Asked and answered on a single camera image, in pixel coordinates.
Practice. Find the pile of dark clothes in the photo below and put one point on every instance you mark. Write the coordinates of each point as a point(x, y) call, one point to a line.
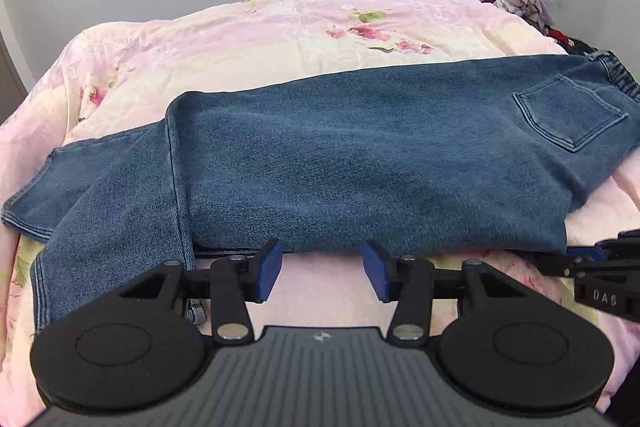
point(545, 19)

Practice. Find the grey door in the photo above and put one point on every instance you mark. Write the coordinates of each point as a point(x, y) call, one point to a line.
point(10, 77)

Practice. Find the pink floral blanket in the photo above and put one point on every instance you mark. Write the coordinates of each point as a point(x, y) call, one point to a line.
point(240, 37)

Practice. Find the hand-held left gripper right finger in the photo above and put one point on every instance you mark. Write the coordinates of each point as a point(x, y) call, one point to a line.
point(376, 274)

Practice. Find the blue denim pants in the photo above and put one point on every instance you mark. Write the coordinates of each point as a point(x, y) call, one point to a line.
point(350, 157)

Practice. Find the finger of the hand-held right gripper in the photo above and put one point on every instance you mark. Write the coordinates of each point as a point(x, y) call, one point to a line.
point(625, 241)
point(567, 263)

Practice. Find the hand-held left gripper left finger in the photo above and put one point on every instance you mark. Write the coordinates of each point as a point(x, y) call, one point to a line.
point(269, 274)

